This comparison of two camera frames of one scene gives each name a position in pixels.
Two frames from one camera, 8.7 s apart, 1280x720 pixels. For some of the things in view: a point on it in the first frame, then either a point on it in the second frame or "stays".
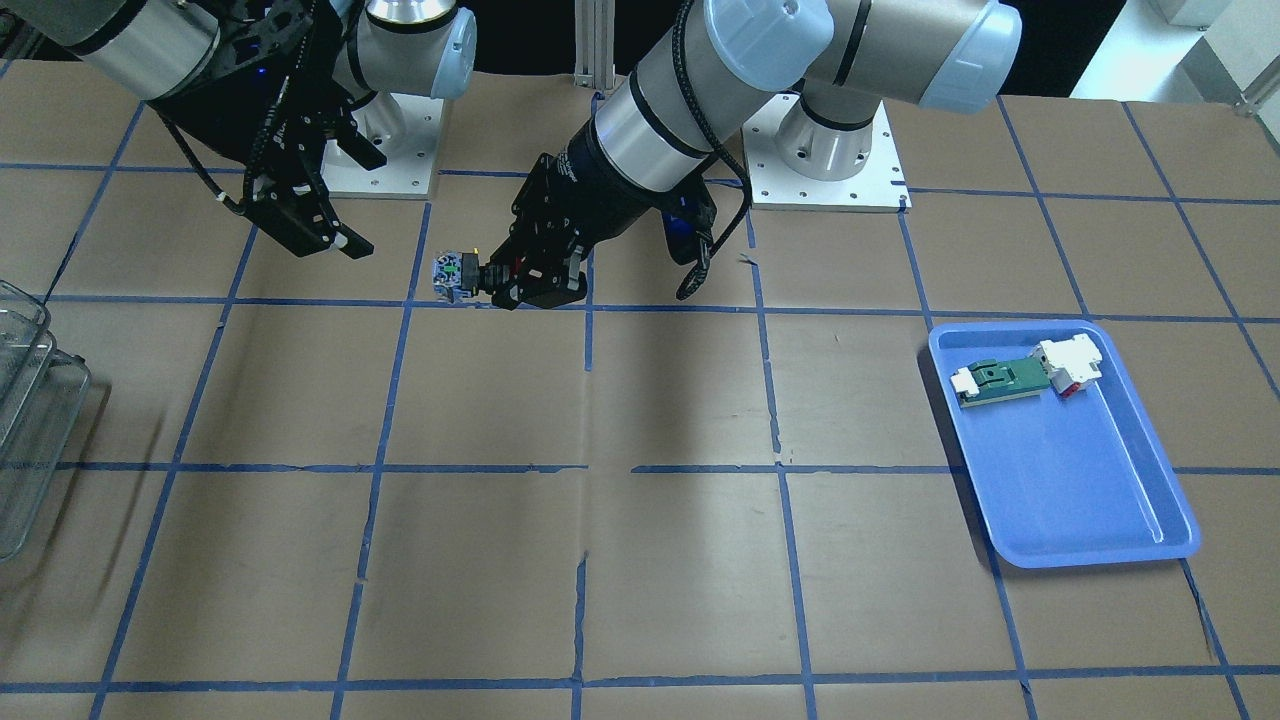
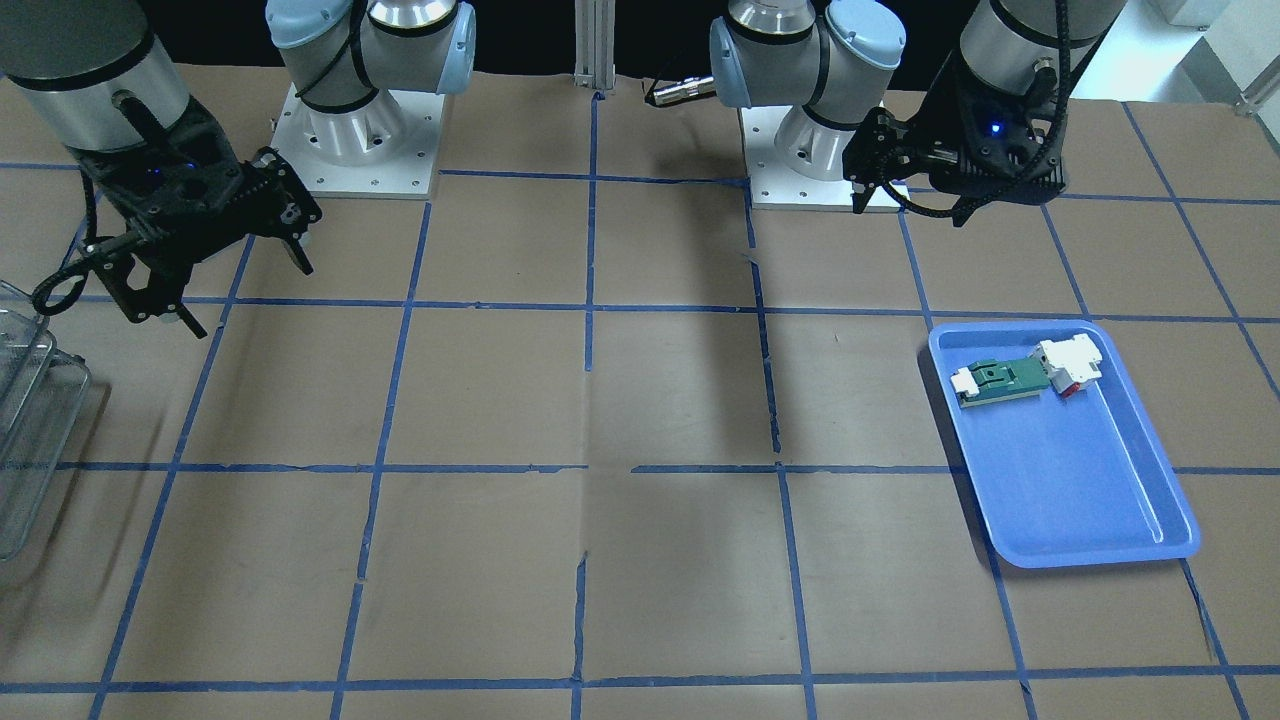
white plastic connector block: [1071, 362] stays
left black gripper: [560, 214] → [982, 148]
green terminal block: [987, 380] stays
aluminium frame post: [594, 44] stays
